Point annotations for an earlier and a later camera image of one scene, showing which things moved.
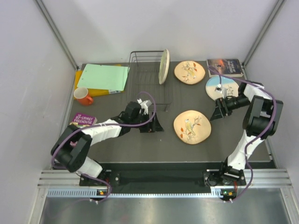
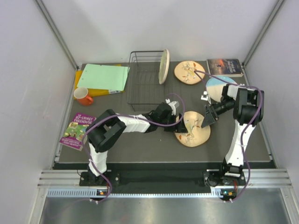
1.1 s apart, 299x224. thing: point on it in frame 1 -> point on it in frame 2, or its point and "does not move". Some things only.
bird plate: (189, 72) does not move
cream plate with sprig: (164, 65) does not move
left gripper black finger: (156, 126) -> (181, 128)
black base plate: (214, 178) does not move
